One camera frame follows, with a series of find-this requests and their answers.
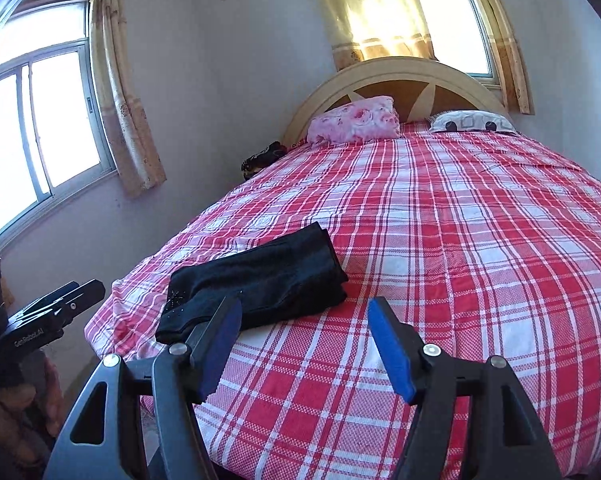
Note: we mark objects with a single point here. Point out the dark floral cloth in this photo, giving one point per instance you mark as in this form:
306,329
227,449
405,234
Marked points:
260,160

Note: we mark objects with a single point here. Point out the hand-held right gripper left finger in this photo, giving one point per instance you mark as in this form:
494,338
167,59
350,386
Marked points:
220,355

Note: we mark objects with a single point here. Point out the cream wooden headboard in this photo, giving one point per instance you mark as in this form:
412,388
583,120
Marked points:
380,67

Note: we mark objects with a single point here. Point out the red plaid bed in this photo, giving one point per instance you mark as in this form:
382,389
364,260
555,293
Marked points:
455,235

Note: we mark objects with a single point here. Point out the window behind headboard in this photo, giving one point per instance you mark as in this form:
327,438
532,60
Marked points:
455,25

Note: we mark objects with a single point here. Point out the yellow patterned curtain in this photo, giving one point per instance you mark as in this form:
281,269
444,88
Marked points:
123,100
505,45

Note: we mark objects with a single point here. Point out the black pants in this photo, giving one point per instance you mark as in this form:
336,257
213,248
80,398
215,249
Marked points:
280,270

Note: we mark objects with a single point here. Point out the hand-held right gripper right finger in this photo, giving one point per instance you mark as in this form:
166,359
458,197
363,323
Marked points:
393,352

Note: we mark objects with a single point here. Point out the white patterned pillow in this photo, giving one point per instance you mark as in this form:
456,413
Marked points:
468,122

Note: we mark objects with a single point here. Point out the large sliding window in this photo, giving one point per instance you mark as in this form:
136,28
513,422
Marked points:
35,130

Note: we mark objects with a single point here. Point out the pink floral pillow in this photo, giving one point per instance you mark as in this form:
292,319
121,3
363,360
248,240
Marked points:
355,119

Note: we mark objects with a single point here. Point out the sunlit yellow curtain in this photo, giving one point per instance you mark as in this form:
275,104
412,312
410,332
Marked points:
375,10

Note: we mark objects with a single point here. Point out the person's left hand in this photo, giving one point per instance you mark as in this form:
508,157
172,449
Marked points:
15,410

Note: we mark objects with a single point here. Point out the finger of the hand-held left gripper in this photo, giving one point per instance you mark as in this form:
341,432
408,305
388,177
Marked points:
40,302
80,300

